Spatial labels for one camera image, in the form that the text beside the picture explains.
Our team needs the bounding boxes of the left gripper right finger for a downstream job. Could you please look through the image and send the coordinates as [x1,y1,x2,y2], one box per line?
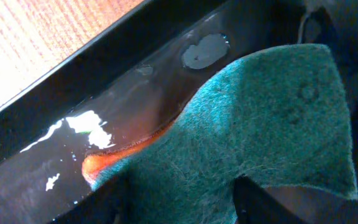
[233,176,307,224]

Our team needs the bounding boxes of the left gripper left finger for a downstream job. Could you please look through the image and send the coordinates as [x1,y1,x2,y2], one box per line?
[50,175,129,224]

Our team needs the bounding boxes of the green orange sponge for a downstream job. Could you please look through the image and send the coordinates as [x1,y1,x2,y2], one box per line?
[82,44,358,224]

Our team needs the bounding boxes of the black rectangular tray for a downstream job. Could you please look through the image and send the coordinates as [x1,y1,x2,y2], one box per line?
[0,1,358,223]

